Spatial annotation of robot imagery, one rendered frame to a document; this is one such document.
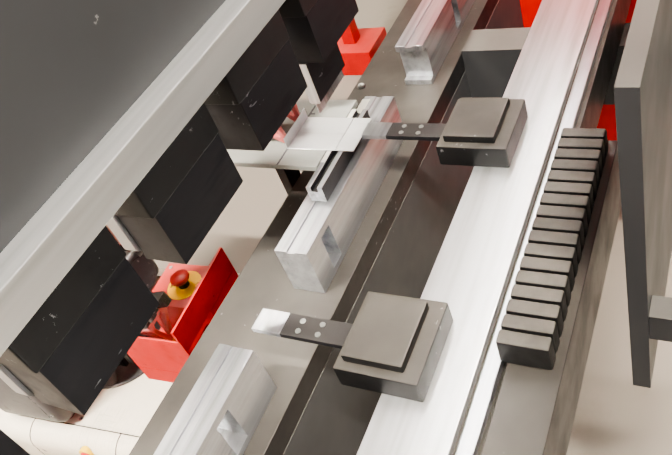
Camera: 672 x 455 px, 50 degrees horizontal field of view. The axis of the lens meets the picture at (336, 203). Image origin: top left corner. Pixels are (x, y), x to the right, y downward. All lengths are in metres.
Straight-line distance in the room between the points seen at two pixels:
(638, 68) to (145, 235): 0.54
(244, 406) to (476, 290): 0.35
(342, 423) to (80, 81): 0.85
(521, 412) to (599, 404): 1.17
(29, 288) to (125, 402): 1.62
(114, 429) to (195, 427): 1.05
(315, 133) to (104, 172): 0.82
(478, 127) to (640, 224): 0.44
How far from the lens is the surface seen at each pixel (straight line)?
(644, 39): 0.68
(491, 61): 1.58
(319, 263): 1.13
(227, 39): 0.57
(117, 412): 2.06
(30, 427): 2.21
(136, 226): 0.85
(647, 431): 1.96
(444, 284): 0.97
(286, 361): 1.11
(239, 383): 1.01
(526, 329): 0.84
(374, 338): 0.88
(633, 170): 0.69
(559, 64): 1.30
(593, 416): 1.97
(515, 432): 0.82
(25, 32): 0.48
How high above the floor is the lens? 1.71
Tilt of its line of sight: 40 degrees down
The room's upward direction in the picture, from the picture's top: 23 degrees counter-clockwise
